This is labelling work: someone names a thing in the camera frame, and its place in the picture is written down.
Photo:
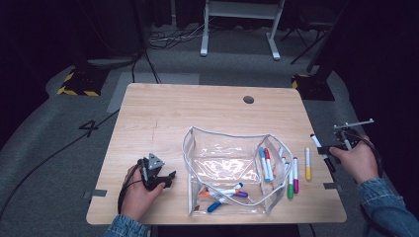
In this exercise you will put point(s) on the red cap marker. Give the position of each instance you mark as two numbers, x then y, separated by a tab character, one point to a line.
269	164

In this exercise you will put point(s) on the clear plastic bag white trim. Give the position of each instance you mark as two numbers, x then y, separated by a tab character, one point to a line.
227	158

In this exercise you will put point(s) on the yellow cap marker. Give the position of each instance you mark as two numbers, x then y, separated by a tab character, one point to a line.
308	164

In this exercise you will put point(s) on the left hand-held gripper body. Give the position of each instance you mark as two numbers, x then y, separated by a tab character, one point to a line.
150	177

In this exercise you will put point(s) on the purple cap marker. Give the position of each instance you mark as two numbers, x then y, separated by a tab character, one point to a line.
242	194

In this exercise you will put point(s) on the dark green cap marker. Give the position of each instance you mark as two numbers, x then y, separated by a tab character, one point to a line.
284	161

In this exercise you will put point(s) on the person's left hand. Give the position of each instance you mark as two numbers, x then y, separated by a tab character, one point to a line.
136	200

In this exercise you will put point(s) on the magenta cap marker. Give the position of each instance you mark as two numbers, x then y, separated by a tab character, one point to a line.
295	177

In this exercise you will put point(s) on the person's right hand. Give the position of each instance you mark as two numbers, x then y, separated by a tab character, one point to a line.
357	163

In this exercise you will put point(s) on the black cap marker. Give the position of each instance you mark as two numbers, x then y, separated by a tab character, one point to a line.
315	141

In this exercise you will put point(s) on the sky blue cap marker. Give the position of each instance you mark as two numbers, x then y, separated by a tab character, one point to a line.
264	164

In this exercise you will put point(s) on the grey tape strip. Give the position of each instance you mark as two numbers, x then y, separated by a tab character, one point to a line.
99	193
329	186

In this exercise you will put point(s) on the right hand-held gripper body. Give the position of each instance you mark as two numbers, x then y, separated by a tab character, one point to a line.
349	138

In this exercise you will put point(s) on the black folding stand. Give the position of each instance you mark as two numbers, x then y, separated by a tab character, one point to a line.
318	24

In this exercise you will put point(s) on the brown cap marker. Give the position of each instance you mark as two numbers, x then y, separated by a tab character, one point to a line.
287	165

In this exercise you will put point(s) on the orange cap marker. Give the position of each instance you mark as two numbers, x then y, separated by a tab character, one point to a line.
205	194

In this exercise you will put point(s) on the bright green cap marker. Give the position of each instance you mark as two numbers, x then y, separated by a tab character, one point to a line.
290	189

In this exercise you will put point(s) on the dark blue cap marker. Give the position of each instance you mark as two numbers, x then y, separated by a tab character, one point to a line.
214	206

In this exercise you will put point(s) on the round grey table grommet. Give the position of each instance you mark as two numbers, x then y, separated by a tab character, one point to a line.
248	99

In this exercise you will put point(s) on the white metal desk frame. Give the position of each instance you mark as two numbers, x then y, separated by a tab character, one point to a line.
242	10

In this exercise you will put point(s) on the black yellow striped stand base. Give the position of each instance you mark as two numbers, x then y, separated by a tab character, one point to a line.
314	89
82	84

